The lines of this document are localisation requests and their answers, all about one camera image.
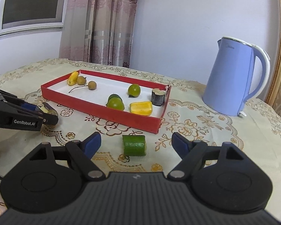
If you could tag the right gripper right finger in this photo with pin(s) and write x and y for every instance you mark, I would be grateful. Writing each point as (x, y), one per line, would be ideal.
(191, 154)

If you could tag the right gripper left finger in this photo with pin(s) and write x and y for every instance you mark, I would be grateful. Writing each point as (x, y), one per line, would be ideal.
(80, 155)

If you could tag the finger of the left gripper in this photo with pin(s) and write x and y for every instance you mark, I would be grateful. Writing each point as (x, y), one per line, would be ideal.
(11, 98)
(11, 114)

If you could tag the dark sugarcane piece cut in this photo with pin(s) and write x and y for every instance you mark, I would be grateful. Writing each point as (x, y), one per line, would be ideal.
(45, 108)

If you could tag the green cucumber piece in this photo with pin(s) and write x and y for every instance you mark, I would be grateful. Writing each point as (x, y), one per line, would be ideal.
(134, 145)
(113, 96)

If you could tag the yellow fruit piece small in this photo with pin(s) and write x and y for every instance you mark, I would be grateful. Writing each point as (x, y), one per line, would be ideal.
(72, 80)

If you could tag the brown longan fruit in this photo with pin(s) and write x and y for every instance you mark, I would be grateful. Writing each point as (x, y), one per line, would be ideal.
(81, 80)

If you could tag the brown longan with stem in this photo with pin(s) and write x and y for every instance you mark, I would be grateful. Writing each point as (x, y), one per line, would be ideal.
(92, 85)

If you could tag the green round fruit near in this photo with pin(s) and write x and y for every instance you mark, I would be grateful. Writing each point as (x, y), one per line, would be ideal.
(116, 103)

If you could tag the green round fruit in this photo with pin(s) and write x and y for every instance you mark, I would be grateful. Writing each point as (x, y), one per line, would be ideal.
(134, 91)
(116, 103)

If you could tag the green cucumber piece in tray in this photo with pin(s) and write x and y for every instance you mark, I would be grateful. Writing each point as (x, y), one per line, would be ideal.
(113, 96)

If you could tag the yellow fruit piece large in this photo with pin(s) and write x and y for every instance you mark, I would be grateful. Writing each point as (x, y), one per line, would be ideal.
(141, 108)

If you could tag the dark sugarcane stump piece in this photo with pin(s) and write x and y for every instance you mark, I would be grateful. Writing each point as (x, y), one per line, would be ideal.
(157, 97)

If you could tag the red shallow tray box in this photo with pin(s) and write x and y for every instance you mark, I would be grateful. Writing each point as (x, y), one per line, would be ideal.
(93, 102)

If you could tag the embroidered cream tablecloth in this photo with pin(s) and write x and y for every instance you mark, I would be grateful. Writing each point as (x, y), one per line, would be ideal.
(258, 134)

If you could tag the blue electric kettle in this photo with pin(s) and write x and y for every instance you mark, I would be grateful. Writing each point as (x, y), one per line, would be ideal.
(228, 87)

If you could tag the green round fruit far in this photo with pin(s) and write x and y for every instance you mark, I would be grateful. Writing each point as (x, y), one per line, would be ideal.
(134, 91)

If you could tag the beige floral curtain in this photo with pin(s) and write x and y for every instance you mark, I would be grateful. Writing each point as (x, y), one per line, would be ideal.
(99, 31)

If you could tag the window with white frame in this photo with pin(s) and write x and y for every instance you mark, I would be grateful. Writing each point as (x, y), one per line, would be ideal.
(25, 15)

